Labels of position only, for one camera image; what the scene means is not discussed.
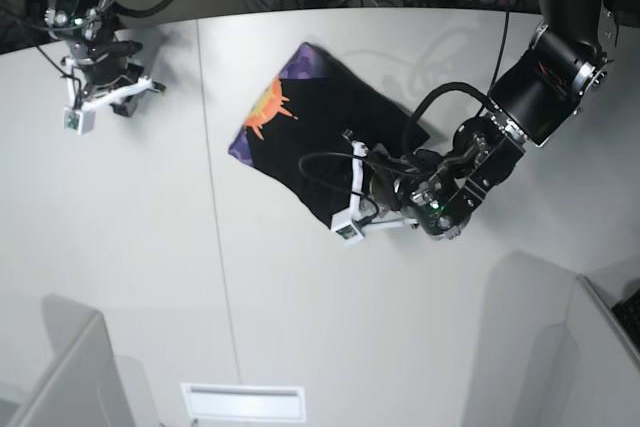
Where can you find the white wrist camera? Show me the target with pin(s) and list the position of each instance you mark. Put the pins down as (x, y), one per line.
(78, 120)
(343, 224)

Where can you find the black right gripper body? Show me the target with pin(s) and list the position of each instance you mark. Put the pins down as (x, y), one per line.
(103, 68)

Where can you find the white table cable grommet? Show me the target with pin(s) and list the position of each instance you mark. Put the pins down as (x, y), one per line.
(269, 404)

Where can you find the black keyboard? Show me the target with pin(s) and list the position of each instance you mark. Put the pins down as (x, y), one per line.
(627, 313)

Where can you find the black T-shirt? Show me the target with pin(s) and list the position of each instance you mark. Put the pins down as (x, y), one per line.
(302, 128)

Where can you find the white partition panel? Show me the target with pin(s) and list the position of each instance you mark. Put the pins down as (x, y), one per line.
(583, 371)
(80, 387)

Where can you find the white partition panel right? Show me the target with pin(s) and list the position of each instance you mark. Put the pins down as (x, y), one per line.
(583, 371)

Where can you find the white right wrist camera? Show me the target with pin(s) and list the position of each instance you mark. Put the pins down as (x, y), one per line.
(78, 120)

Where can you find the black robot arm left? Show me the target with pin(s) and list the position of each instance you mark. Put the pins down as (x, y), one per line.
(567, 57)

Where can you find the white partition panel left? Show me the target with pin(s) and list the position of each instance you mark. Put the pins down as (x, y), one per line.
(80, 387)

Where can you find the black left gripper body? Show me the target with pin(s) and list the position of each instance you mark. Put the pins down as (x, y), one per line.
(392, 182)

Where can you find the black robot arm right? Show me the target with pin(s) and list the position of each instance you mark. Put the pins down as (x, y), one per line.
(91, 21)

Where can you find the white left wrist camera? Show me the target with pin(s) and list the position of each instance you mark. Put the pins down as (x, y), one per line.
(343, 224)

